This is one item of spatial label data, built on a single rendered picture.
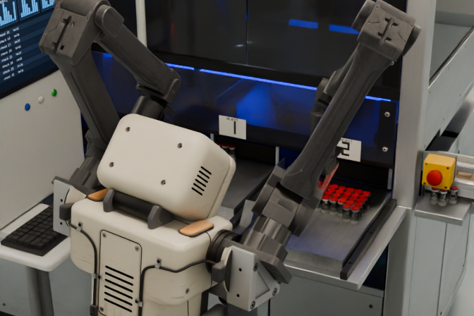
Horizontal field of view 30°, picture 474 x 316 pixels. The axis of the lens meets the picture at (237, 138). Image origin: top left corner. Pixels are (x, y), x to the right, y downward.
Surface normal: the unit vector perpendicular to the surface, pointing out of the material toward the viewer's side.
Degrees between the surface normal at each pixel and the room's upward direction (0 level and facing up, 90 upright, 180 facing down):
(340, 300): 90
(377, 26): 31
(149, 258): 82
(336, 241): 0
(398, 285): 90
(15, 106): 90
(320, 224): 0
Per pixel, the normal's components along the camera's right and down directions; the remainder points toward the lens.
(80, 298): -0.44, 0.37
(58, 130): 0.90, 0.18
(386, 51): -0.22, 0.35
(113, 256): -0.58, 0.21
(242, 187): 0.00, -0.91
